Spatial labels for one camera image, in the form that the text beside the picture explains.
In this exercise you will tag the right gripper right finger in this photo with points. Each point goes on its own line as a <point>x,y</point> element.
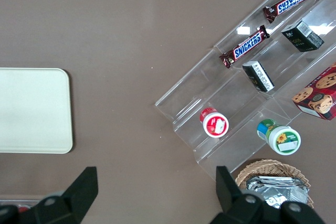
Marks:
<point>231,203</point>

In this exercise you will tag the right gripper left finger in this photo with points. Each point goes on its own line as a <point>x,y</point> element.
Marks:
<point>76,195</point>

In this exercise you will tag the light tan wicker basket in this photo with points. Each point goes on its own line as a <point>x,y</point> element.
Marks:
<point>275,166</point>

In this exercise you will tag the cream plastic tray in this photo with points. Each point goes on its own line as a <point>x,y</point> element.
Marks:
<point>34,111</point>

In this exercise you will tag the silver foil packet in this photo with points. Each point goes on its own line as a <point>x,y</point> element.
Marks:
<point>278,187</point>

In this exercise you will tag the red cola bottle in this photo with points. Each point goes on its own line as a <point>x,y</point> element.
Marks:
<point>22,209</point>

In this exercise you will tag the red lid snack cup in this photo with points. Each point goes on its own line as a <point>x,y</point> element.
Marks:
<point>214,124</point>

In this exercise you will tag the green lid snack cup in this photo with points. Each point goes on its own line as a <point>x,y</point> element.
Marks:
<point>282,140</point>

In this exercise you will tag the clear acrylic stepped display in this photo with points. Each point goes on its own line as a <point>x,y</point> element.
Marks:
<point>189,95</point>

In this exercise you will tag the small black box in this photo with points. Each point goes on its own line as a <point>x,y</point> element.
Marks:
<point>302,36</point>
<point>258,76</point>

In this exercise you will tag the red chocolate cookie box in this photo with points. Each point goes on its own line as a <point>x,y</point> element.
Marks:
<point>319,93</point>

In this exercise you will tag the Snickers chocolate bar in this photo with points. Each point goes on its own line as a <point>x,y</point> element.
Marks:
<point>291,1</point>
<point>246,45</point>

